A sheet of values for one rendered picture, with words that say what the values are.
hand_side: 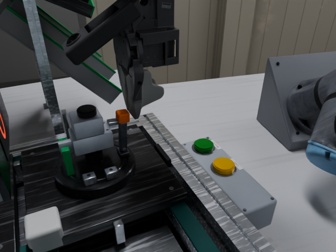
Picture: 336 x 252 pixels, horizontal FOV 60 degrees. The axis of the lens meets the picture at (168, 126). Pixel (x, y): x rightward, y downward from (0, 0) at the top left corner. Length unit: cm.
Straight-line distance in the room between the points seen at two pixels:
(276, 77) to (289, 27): 286
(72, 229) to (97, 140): 14
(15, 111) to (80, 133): 60
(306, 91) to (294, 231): 34
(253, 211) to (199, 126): 42
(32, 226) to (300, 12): 351
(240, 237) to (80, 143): 28
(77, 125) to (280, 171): 48
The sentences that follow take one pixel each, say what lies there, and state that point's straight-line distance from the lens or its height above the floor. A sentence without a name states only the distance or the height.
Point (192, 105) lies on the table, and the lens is 98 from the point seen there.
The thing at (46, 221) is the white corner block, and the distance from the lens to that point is 45.
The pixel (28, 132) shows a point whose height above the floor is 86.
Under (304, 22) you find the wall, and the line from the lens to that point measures 378.
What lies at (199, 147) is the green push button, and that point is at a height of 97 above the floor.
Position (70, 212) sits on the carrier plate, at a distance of 48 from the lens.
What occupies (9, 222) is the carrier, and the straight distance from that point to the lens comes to 50.
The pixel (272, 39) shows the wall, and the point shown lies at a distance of 360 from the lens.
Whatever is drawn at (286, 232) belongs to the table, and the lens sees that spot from 62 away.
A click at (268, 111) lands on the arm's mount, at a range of 87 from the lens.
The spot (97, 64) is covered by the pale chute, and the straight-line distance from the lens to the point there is 81.
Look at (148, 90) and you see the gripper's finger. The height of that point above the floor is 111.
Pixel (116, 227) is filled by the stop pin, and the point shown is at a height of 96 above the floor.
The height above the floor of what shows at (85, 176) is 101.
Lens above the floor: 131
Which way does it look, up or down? 32 degrees down
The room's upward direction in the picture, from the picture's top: straight up
